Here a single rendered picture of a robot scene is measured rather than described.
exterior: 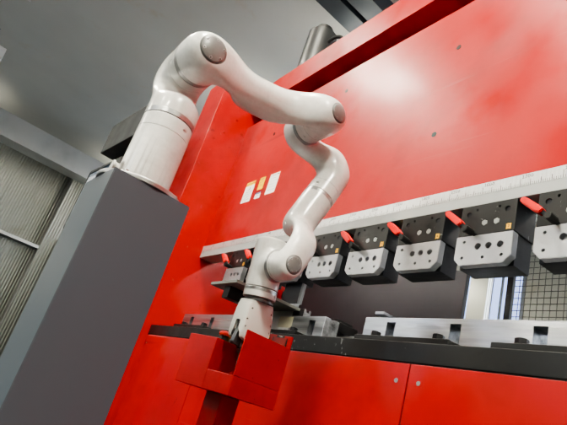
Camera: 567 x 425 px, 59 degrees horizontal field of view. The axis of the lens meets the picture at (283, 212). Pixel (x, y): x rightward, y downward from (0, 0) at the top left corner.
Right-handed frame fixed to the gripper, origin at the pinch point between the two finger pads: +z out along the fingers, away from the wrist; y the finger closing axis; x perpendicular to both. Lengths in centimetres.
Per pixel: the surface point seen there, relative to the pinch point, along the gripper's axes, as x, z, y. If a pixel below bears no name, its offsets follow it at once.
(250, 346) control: 4.9, -3.9, 3.7
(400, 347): 33.1, -10.9, -13.8
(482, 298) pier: -216, -188, -674
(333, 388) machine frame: 15.2, 0.5, -16.9
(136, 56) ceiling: -501, -360, -152
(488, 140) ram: 41, -70, -28
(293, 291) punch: -30, -29, -44
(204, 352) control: -7.3, -0.4, 6.3
